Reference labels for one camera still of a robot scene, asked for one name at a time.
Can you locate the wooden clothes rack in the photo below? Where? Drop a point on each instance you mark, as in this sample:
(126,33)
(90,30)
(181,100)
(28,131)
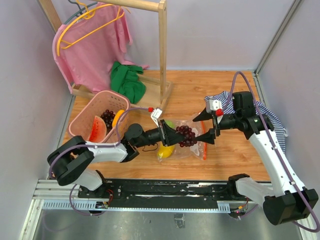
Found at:
(158,90)

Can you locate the pink shirt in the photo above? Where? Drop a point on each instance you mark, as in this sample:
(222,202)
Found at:
(89,66)

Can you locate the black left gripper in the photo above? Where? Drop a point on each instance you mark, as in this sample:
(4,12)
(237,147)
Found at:
(171,137)

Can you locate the yellow fake lemon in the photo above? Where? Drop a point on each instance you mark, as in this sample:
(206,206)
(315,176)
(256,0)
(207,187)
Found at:
(165,151)

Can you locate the aluminium frame post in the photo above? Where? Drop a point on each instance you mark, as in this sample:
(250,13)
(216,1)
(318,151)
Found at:
(278,34)

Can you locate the orange yellow fake mango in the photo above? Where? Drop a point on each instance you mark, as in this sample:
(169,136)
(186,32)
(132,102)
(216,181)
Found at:
(117,117)

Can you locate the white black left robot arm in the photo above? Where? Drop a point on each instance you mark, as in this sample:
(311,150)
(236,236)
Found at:
(69,163)

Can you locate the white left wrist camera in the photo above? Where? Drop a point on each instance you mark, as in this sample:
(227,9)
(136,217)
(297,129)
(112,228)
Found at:
(155,115)

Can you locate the pink plastic basket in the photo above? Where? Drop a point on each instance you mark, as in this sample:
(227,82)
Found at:
(82,124)

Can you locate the green fake round fruit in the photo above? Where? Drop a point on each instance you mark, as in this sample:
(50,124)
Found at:
(170,124)

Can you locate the clear zip top bag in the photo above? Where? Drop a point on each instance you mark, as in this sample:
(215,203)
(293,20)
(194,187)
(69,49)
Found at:
(199,150)

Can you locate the yellow clothes hanger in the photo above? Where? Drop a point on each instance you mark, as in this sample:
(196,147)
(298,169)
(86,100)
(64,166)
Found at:
(105,23)

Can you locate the fake watermelon slice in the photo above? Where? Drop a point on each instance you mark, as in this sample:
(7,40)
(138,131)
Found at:
(98,131)

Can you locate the blue white striped cloth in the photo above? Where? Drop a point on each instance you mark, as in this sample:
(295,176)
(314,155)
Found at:
(281,132)

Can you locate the dark green clothes hanger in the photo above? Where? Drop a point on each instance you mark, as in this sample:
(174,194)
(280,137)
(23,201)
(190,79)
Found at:
(70,10)

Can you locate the green cloth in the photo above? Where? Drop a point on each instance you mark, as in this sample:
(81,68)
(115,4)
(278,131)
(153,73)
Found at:
(124,80)

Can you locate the dark purple fake grapes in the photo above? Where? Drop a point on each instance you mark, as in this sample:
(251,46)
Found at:
(189,136)

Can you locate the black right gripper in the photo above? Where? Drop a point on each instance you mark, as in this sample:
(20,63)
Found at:
(208,137)

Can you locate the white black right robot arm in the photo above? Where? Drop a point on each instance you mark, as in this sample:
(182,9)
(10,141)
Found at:
(288,200)

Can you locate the red fake grape bunch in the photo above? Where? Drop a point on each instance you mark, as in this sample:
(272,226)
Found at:
(108,117)

